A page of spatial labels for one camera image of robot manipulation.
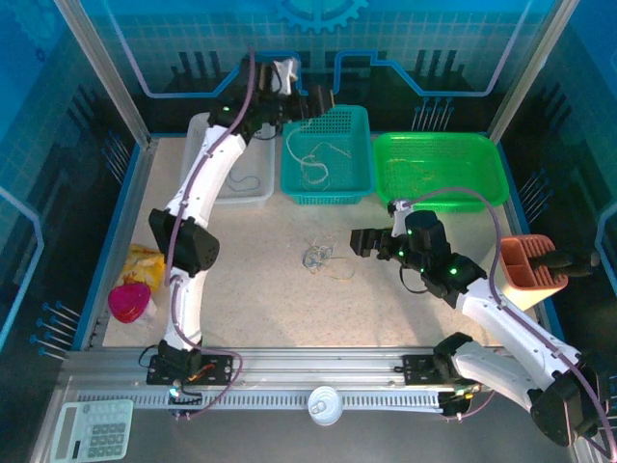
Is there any aluminium frame post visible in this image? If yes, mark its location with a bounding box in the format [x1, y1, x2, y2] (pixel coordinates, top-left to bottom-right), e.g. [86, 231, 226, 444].
[53, 0, 156, 149]
[485, 0, 582, 144]

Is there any white cable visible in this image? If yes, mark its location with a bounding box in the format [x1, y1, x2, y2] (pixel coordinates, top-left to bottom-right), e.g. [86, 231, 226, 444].
[297, 139, 354, 195]
[284, 117, 319, 168]

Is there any white tin can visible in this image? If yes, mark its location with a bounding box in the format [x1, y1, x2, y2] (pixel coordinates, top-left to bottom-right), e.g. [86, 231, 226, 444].
[308, 385, 345, 427]

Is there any white calculator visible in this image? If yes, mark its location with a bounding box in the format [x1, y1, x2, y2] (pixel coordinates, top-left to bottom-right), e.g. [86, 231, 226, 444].
[49, 398, 135, 462]

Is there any green plastic basket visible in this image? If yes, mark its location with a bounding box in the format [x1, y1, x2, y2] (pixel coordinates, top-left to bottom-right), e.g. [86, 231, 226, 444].
[373, 131, 511, 215]

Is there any white slotted cable duct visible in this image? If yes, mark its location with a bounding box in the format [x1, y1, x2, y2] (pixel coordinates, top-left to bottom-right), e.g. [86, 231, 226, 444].
[76, 389, 447, 412]

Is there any blue cable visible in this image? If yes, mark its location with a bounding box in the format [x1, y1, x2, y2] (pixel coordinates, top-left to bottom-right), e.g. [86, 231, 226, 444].
[227, 172, 261, 195]
[302, 243, 335, 272]

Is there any orange white desk organizer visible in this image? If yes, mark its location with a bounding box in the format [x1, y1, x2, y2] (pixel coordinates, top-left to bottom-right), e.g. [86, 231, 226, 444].
[497, 233, 571, 313]

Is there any yellow snack bag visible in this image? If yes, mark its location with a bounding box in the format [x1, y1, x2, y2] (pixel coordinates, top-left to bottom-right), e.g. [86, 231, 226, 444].
[119, 243, 168, 294]

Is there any white plastic basket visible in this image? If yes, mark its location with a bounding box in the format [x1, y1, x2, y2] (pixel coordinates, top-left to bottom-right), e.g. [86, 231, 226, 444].
[178, 111, 278, 207]

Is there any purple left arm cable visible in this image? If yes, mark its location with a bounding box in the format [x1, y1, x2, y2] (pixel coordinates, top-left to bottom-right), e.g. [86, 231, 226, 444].
[163, 45, 256, 421]

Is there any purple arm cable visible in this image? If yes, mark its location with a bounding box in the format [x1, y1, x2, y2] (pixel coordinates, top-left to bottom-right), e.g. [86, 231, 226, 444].
[407, 186, 617, 462]
[163, 45, 256, 421]

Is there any black handle object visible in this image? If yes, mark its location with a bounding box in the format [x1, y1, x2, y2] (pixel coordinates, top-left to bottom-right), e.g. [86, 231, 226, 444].
[528, 249, 603, 280]

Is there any pink lidded cup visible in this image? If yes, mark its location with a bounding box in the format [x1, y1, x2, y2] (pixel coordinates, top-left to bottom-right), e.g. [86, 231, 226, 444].
[107, 282, 159, 323]

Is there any aluminium frame rail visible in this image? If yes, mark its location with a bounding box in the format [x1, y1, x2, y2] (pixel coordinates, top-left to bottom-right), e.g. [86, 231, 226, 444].
[61, 344, 587, 411]

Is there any green yellow striped cable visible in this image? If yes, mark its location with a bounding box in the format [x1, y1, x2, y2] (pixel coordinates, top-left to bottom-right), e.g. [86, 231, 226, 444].
[308, 235, 338, 276]

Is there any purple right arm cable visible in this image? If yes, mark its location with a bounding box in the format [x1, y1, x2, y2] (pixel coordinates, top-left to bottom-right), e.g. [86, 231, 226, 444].
[407, 186, 617, 462]

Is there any teal plastic basket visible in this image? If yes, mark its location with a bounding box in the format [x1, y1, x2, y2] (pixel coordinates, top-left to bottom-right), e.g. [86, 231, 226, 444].
[280, 104, 376, 207]

